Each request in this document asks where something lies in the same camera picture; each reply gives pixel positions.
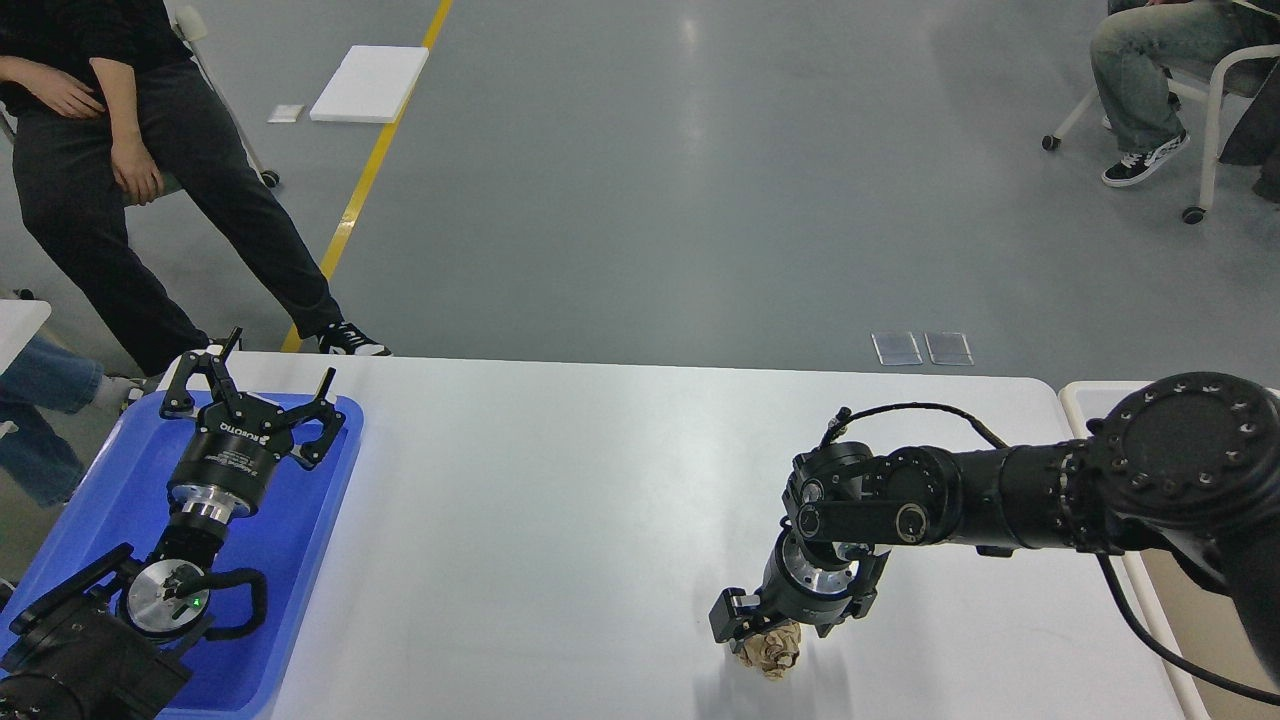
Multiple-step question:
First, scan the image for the white side table corner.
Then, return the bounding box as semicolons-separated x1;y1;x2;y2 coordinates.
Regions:
0;299;52;373

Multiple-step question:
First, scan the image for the left clear floor plate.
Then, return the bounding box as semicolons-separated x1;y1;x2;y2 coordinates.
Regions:
870;331;924;366

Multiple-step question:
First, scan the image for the white frame chair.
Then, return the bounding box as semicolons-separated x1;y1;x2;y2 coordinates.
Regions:
1041;45;1280;225

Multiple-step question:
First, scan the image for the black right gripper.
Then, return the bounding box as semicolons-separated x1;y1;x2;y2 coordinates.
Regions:
709;530;891;650

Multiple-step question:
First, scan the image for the seated person in jeans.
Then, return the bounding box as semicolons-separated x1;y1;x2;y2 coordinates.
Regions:
1091;1;1277;188

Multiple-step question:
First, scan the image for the brown paper ball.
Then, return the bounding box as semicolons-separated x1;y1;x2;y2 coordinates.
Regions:
733;621;803;682

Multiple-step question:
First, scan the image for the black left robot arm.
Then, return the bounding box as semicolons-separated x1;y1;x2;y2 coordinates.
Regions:
3;348;364;719

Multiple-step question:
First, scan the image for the person in black clothes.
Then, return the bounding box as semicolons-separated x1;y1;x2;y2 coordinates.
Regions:
3;1;388;377

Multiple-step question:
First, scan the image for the white foam board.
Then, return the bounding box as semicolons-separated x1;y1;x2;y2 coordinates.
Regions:
308;45;430;124

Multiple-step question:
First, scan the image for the grey office chair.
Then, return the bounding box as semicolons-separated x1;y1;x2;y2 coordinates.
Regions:
1;6;282;199

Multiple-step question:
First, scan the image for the right clear floor plate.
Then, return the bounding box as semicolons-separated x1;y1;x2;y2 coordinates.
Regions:
924;331;975;366

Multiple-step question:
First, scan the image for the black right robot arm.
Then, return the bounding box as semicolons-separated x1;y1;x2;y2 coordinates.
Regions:
709;372;1279;705

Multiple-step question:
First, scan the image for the small white floor card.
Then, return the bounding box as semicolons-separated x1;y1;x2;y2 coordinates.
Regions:
268;104;305;124

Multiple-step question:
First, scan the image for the blue plastic tray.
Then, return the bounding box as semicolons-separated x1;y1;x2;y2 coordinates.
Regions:
3;395;364;719

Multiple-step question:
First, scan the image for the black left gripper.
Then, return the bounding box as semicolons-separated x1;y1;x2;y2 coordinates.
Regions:
160;325;346;518

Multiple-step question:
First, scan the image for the person in blue jeans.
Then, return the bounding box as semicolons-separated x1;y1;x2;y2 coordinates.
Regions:
1;334;145;509

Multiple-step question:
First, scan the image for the clear floor plate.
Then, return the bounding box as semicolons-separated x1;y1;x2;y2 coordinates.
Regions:
924;331;975;366
870;331;924;366

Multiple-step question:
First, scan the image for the beige plastic bin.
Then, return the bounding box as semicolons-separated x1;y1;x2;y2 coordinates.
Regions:
1059;380;1277;719

